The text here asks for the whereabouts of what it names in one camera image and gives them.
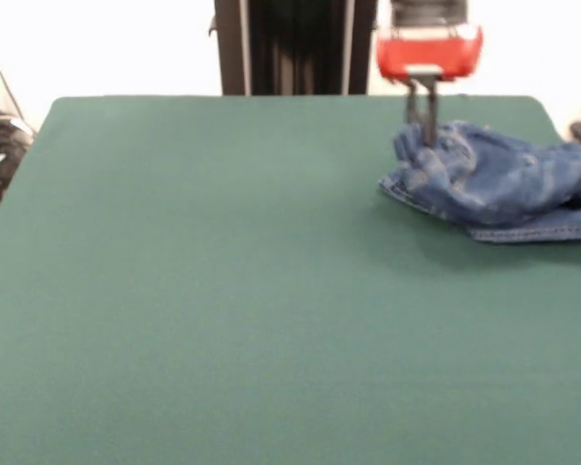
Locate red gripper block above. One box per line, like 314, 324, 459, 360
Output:
375, 26, 485, 146

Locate blue denim jeans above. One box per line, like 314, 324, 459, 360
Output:
377, 120, 581, 245

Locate dark green table cloth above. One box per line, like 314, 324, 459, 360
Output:
0, 94, 581, 465

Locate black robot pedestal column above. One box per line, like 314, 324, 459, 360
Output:
207, 0, 382, 97

